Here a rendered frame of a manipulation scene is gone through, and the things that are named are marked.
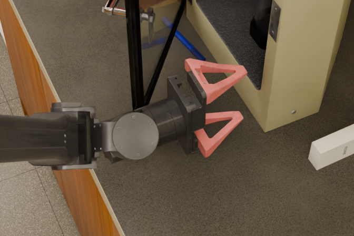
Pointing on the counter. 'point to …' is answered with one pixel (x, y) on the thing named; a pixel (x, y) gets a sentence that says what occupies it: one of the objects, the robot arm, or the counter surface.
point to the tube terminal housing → (291, 45)
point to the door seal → (140, 38)
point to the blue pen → (189, 46)
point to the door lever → (110, 9)
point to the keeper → (274, 20)
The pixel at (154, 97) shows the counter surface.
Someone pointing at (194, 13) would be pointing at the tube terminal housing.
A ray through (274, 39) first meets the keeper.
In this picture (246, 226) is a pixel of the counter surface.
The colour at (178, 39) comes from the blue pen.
